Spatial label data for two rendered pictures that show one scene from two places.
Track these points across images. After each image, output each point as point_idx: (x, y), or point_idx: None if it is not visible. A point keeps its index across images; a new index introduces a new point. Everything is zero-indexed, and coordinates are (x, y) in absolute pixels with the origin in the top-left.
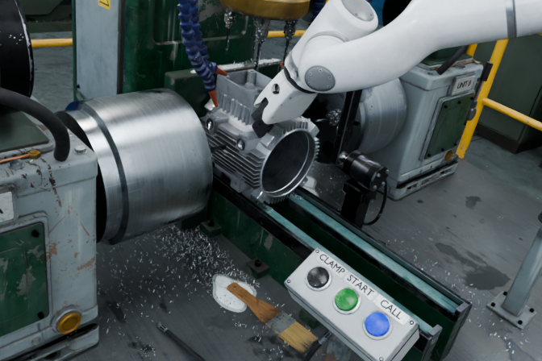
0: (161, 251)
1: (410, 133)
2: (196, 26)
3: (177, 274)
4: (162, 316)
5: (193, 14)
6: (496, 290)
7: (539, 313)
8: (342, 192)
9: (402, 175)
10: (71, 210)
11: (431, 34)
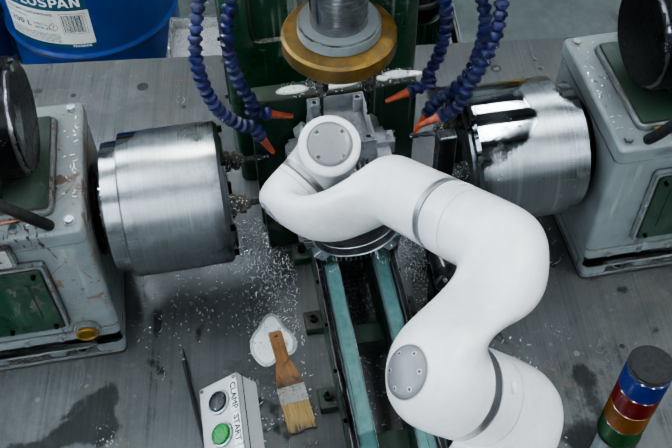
0: (236, 266)
1: (598, 206)
2: (235, 79)
3: (233, 300)
4: (192, 342)
5: (231, 68)
6: None
7: None
8: None
9: (589, 251)
10: (68, 261)
11: (366, 214)
